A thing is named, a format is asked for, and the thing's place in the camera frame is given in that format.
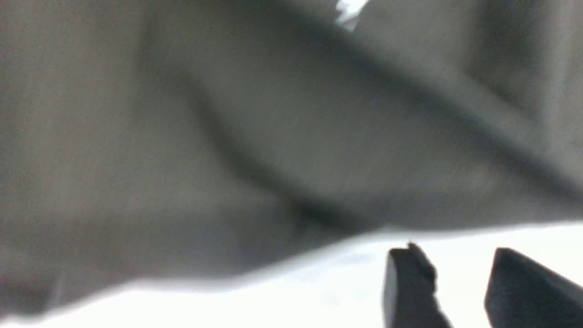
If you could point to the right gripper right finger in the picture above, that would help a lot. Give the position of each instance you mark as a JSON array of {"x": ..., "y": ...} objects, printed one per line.
[{"x": 522, "y": 293}]

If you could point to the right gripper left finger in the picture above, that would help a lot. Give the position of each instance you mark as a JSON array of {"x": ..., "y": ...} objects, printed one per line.
[{"x": 409, "y": 290}]

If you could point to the dark gray long-sleeve shirt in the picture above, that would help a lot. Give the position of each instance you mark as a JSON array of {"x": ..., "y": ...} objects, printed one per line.
[{"x": 201, "y": 140}]

